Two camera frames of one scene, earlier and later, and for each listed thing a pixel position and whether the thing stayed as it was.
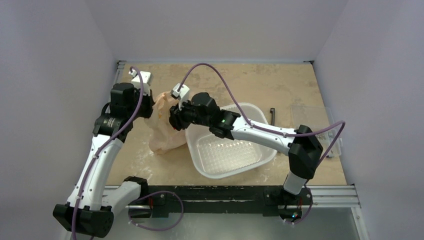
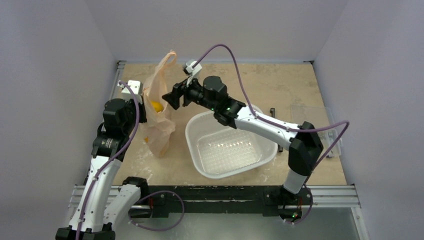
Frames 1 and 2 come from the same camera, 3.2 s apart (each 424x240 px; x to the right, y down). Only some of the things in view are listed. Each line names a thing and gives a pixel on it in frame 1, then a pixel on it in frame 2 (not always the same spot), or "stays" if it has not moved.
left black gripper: x=148 y=99 to x=141 y=107
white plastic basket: x=219 y=157 stays
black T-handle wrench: x=272 y=111 stays
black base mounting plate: x=159 y=201 stays
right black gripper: x=175 y=117 to x=180 y=96
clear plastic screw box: x=319 y=120 stays
